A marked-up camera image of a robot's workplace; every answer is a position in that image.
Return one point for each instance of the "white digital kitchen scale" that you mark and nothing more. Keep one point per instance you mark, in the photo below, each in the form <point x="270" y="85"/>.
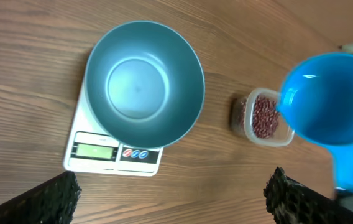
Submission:
<point x="89" y="149"/>

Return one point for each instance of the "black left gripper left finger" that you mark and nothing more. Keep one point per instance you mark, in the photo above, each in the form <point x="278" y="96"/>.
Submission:
<point x="53" y="201"/>

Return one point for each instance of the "blue plastic scoop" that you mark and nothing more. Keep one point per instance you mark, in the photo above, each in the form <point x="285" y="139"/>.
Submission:
<point x="316" y="100"/>

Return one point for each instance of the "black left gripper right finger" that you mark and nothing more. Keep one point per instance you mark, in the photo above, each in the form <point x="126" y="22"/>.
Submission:
<point x="291" y="202"/>

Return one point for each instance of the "clear plastic container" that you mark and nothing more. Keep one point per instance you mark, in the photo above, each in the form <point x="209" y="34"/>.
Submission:
<point x="241" y="119"/>

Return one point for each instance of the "teal plastic bowl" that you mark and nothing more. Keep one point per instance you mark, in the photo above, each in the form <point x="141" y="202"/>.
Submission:
<point x="144" y="84"/>

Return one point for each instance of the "red beans in container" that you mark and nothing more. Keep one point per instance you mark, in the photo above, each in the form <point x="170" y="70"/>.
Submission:
<point x="265" y="117"/>

